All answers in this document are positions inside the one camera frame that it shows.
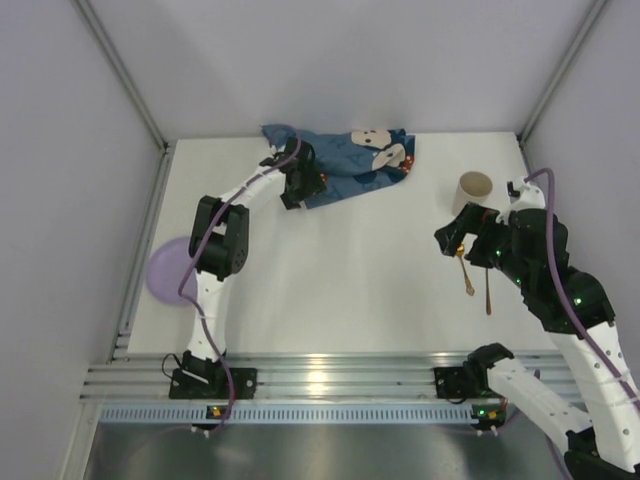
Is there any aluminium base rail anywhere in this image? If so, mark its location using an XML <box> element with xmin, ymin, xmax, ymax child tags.
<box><xmin>79</xmin><ymin>352</ymin><xmax>591</xmax><ymax>401</ymax></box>

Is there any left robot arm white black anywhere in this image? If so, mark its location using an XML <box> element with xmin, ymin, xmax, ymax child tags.
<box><xmin>178</xmin><ymin>137</ymin><xmax>326</xmax><ymax>372</ymax></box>

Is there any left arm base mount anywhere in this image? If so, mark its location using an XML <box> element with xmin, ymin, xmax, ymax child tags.
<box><xmin>168</xmin><ymin>350</ymin><xmax>258</xmax><ymax>400</ymax></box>

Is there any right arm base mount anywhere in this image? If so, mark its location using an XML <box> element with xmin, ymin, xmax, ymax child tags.
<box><xmin>433</xmin><ymin>366</ymin><xmax>499</xmax><ymax>403</ymax></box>

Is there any perforated cable duct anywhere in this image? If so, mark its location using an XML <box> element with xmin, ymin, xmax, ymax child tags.
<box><xmin>100</xmin><ymin>403</ymin><xmax>506</xmax><ymax>428</ymax></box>

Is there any copper fork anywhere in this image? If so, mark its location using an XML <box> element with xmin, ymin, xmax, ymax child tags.
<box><xmin>484</xmin><ymin>269</ymin><xmax>492</xmax><ymax>316</ymax></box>

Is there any purple plastic plate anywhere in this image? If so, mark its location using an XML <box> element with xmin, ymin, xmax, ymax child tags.
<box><xmin>146</xmin><ymin>237</ymin><xmax>198</xmax><ymax>306</ymax></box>

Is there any beige cup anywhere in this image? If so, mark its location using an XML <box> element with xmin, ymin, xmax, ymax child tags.
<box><xmin>451</xmin><ymin>171</ymin><xmax>493</xmax><ymax>216</ymax></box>

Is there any gold ornate spoon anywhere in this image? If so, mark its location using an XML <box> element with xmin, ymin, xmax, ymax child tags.
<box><xmin>456</xmin><ymin>244</ymin><xmax>475</xmax><ymax>296</ymax></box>

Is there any blue cartoon mouse placemat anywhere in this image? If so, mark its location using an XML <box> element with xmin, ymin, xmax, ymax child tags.
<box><xmin>261</xmin><ymin>124</ymin><xmax>415</xmax><ymax>209</ymax></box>

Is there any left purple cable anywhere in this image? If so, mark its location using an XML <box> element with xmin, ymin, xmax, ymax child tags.
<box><xmin>177</xmin><ymin>127</ymin><xmax>303</xmax><ymax>436</ymax></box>

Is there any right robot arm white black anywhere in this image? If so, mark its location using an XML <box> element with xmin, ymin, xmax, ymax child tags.
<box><xmin>434</xmin><ymin>175</ymin><xmax>639</xmax><ymax>479</ymax></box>

